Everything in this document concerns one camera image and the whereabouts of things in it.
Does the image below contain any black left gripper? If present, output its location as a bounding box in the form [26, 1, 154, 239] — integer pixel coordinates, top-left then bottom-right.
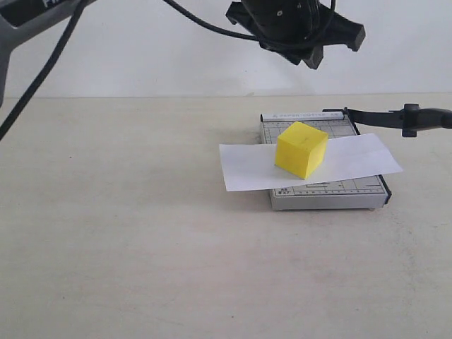
[226, 1, 366, 70]

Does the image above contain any yellow foam cube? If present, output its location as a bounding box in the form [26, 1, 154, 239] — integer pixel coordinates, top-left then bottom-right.
[275, 121, 328, 179]

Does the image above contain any black cutter blade arm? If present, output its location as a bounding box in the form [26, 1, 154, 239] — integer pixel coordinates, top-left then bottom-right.
[343, 103, 451, 138]

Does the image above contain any white paper strip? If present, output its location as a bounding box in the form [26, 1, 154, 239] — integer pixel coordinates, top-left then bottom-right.
[219, 133, 403, 191]

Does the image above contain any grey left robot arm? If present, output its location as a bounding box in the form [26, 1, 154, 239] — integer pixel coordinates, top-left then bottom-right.
[1, 1, 366, 88]

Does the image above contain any grey paper cutter base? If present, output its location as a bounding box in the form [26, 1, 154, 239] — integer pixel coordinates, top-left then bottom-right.
[260, 109, 392, 210]

